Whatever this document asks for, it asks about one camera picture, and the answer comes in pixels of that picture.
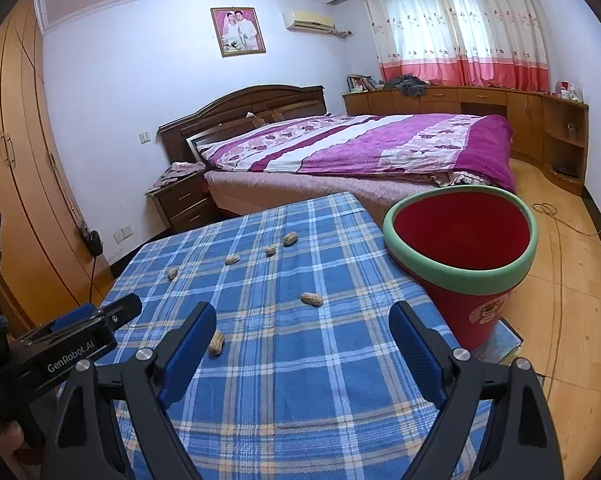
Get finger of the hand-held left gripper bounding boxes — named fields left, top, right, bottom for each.
left=99, top=293, right=142, bottom=333
left=50, top=304, right=101, bottom=333

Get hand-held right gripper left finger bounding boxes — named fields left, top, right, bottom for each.
left=39, top=301, right=218, bottom=480

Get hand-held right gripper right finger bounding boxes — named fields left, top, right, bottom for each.
left=388, top=301, right=565, bottom=480

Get red bin green rim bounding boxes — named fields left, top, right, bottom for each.
left=383, top=185, right=539, bottom=352

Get person's left hand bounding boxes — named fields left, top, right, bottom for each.
left=0, top=419, right=26, bottom=467

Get blue grey flat box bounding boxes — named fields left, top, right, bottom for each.
left=473, top=317, right=525, bottom=363

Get blue plaid tablecloth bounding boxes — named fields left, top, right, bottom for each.
left=55, top=191, right=496, bottom=480

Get dark wooden nightstand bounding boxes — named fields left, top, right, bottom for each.
left=145, top=162, right=218, bottom=235

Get pink clothes pile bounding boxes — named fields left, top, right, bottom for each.
left=153, top=161, right=206, bottom=186

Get orange wooden wardrobe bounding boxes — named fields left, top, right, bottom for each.
left=0, top=0, right=112, bottom=341

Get mauve bed sheet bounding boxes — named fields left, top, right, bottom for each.
left=204, top=170, right=481, bottom=226

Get purple floral quilt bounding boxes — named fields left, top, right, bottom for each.
left=200, top=114, right=517, bottom=193

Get dark wooden bed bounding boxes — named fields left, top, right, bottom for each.
left=158, top=84, right=517, bottom=221

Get long wooden cabinet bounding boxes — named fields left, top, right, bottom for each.
left=343, top=85, right=590, bottom=197

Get grey clothes pile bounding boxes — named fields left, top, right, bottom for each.
left=383, top=74, right=428, bottom=97

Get white curtain red hem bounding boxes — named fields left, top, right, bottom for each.
left=363, top=0, right=551, bottom=93

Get thin floor cable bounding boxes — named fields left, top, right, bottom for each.
left=533, top=202, right=601, bottom=237

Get framed wall photo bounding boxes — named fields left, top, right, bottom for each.
left=210, top=6, right=267, bottom=58

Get wall air conditioner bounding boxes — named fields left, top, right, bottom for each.
left=284, top=8, right=337, bottom=32

